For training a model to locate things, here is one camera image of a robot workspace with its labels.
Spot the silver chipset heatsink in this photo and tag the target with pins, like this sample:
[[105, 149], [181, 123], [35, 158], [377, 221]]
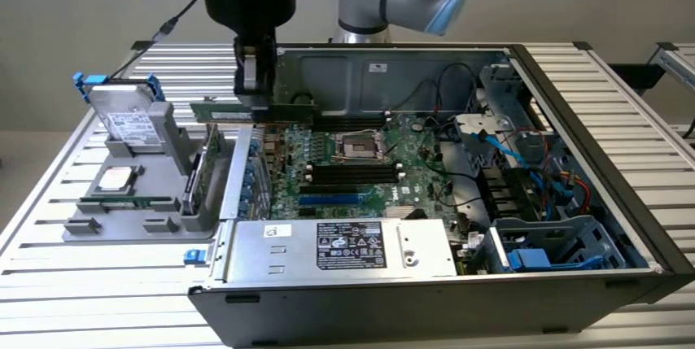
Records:
[[400, 212]]

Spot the metal slat side table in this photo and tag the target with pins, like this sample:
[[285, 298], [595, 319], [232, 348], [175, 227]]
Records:
[[675, 80]]

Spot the green graphics card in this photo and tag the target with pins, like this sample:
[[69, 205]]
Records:
[[203, 170]]

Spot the black expansion slot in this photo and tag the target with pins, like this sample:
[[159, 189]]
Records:
[[324, 189]]

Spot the grey disk bay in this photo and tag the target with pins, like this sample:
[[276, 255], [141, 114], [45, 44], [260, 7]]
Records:
[[570, 243]]

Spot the grey parts rack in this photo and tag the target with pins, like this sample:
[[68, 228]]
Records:
[[163, 227]]

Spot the metal CPU socket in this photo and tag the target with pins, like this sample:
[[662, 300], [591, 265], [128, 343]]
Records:
[[355, 145]]

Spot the grey metal drive cage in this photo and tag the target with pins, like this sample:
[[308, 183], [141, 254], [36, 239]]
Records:
[[488, 133]]

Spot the hard disk in blue caddy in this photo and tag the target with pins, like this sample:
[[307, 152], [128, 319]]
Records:
[[121, 113]]

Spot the blue expansion slot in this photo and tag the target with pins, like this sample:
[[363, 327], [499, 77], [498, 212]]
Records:
[[328, 199]]

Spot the silver CPU chip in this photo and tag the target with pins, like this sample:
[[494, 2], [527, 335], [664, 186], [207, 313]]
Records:
[[116, 180]]

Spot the black RAM slot bank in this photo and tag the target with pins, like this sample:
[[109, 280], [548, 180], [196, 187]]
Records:
[[352, 120], [355, 173]]

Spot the silver power supply unit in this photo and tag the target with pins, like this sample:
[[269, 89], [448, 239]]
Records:
[[347, 249]]

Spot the blue case latch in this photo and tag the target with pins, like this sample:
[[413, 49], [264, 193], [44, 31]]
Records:
[[195, 256]]

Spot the black open PC case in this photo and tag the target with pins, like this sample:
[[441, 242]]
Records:
[[412, 308]]

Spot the green motherboard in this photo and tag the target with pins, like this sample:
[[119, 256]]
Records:
[[380, 186]]

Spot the green RAM stick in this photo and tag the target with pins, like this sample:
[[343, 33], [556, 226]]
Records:
[[223, 113], [124, 201]]

